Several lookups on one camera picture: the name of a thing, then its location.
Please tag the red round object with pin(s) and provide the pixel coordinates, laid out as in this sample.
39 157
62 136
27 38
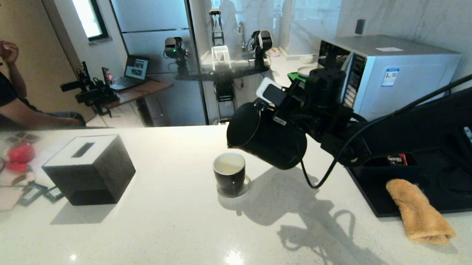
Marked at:
22 155

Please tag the metal faucet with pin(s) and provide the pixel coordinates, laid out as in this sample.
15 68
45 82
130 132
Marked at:
242 29

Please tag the background robot torso column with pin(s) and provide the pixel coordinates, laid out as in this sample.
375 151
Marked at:
223 90

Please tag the wooden desk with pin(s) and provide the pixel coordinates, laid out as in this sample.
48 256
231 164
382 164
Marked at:
145 91

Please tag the frosted glass partition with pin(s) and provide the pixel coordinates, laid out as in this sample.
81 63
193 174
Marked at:
153 15

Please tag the white bowl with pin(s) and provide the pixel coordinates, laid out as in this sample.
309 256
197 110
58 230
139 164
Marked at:
306 71

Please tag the dark green card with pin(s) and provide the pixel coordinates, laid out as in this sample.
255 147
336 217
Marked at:
55 194
31 195

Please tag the black serving tray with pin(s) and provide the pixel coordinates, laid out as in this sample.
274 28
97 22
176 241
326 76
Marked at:
385 205

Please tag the silver microwave oven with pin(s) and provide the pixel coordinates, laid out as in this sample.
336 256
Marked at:
403 87

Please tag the round glass coaster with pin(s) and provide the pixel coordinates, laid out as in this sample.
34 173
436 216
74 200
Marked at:
247 187

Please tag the small dark tiles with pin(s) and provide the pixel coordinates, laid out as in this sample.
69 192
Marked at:
30 138

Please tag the black teleoperation rig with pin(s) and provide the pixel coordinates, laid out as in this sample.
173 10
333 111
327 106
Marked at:
92 93

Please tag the black sachet organizer box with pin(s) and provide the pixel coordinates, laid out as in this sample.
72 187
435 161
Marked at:
383 171

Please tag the black tissue box white top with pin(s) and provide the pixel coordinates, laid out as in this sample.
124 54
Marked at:
97 176

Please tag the window with dark frame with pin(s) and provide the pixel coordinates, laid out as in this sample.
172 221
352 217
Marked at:
86 15

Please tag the open laptop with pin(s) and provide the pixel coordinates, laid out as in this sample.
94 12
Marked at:
137 69

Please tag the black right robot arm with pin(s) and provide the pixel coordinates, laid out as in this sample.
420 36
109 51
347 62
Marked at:
422 135

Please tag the black cup white inside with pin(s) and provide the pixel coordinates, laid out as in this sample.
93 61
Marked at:
229 181

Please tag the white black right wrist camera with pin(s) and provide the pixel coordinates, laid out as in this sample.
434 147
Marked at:
272 93

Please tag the green tray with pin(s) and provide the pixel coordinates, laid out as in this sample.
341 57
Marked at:
295 77

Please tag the black electric kettle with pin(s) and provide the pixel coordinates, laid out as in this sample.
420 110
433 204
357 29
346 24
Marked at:
269 143

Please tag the small pink item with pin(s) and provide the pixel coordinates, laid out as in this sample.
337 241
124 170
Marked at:
274 53

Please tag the red coffee sachet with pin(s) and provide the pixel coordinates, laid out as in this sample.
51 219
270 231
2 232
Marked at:
397 159

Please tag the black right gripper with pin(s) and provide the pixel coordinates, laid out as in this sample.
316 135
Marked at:
312 116

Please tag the black wall socket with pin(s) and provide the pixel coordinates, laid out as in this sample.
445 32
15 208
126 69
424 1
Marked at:
359 28

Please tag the dark curved tabletop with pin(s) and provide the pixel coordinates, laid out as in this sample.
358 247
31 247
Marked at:
200 76

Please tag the pink pad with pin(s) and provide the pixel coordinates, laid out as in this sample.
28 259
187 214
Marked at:
3 199

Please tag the orange folded towel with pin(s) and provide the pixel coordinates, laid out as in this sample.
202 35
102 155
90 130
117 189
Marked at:
420 215

